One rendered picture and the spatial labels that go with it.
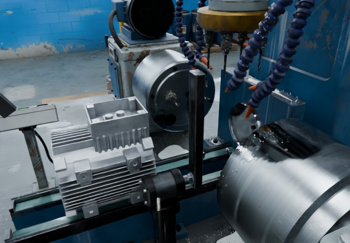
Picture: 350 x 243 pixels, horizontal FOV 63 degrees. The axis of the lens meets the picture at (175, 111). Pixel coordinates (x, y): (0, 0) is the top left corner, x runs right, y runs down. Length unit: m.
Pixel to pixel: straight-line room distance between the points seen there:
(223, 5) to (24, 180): 0.83
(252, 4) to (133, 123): 0.35
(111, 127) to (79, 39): 5.67
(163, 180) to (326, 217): 0.29
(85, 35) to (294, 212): 5.96
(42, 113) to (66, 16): 5.33
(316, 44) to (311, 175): 0.41
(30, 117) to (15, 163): 0.35
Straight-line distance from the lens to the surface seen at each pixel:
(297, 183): 0.44
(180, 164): 0.82
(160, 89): 0.88
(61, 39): 6.22
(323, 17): 0.77
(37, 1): 6.13
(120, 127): 0.60
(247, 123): 0.80
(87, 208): 0.63
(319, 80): 0.77
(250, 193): 0.48
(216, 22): 0.62
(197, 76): 0.50
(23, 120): 0.88
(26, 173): 1.12
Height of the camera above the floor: 1.41
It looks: 26 degrees down
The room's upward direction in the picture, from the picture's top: 1 degrees counter-clockwise
